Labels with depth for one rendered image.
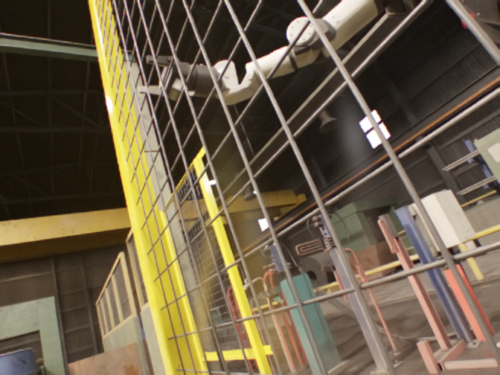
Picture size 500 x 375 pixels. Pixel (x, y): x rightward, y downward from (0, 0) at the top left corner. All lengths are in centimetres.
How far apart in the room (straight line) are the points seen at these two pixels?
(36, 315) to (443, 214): 1057
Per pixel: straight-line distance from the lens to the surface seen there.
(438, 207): 240
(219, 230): 206
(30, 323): 1111
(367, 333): 235
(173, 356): 57
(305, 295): 271
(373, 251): 930
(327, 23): 91
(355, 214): 1175
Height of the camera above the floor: 72
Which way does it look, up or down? 19 degrees up
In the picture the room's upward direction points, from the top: 20 degrees counter-clockwise
